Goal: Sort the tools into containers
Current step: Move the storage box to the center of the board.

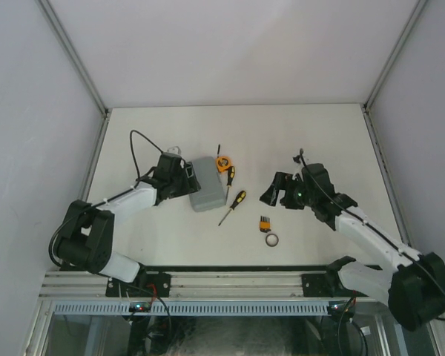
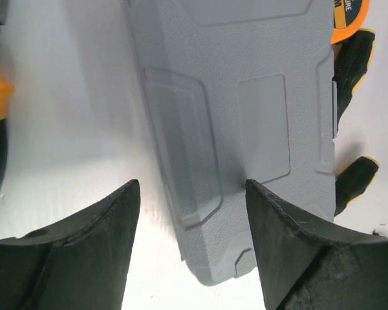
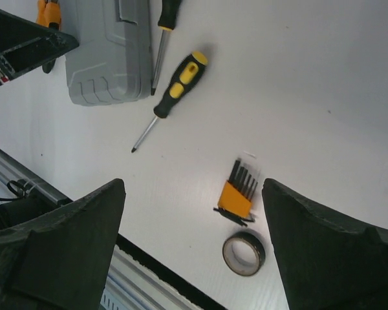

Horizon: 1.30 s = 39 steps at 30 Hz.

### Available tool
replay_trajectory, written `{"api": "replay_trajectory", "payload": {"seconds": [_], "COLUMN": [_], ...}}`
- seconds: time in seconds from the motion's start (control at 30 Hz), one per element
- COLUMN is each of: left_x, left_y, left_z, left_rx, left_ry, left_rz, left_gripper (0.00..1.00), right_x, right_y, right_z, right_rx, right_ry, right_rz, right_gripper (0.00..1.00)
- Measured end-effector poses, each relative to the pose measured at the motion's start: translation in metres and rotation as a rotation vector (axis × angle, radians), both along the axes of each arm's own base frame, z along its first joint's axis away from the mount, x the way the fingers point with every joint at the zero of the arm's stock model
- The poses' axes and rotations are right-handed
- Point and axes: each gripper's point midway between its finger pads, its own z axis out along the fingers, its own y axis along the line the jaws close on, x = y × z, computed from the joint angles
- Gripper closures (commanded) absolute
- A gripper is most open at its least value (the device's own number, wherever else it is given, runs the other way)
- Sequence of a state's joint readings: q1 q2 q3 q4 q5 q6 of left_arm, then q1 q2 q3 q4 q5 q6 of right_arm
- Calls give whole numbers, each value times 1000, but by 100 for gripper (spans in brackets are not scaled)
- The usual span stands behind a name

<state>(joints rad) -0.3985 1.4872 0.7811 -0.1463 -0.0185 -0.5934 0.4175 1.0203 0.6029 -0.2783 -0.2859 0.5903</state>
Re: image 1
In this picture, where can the black tape roll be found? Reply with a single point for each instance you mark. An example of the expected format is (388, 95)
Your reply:
(272, 240)

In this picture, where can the aluminium frame post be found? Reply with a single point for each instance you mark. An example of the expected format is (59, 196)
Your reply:
(411, 22)
(65, 41)

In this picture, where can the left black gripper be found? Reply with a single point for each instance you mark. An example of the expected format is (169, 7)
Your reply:
(186, 188)

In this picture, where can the black yellow screwdriver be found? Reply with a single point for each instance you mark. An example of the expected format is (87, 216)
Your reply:
(230, 177)
(237, 201)

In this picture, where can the grey plastic tool case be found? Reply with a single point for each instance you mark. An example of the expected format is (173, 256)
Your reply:
(211, 194)

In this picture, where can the blue slotted cable duct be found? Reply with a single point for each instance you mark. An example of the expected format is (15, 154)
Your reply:
(196, 308)

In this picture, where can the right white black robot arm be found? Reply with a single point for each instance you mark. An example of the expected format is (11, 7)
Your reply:
(410, 284)

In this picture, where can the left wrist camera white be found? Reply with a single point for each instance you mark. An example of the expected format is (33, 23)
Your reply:
(174, 150)

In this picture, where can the right aluminium frame post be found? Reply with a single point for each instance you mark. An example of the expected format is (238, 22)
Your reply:
(411, 22)

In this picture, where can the left aluminium frame post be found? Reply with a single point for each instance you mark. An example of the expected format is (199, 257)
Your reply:
(65, 41)

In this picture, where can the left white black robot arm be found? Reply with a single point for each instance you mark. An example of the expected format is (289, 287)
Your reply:
(85, 237)

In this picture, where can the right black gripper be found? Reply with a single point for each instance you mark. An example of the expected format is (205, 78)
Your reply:
(281, 181)

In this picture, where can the orange hex key set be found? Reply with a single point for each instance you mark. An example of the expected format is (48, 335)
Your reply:
(265, 224)

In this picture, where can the aluminium front rail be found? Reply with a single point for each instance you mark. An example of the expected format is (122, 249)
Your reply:
(193, 285)

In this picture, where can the orange tape measure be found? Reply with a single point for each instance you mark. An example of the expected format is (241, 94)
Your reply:
(223, 163)

